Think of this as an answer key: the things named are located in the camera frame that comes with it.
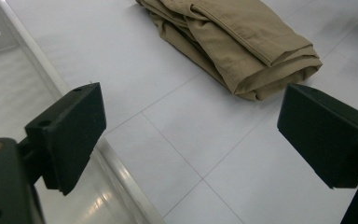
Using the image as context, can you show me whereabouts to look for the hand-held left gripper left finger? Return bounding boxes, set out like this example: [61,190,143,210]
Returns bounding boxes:
[24,82,107,196]

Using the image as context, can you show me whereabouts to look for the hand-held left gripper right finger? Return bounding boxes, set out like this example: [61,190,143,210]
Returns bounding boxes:
[277,83,358,189]

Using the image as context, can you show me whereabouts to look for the khaki pants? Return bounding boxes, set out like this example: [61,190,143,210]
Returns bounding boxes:
[135,0,324,102]

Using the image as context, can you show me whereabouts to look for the white glossy tray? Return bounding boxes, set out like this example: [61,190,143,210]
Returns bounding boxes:
[0,46,144,224]

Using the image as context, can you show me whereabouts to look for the grey panel with white dots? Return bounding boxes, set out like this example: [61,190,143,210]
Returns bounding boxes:
[0,0,19,59]

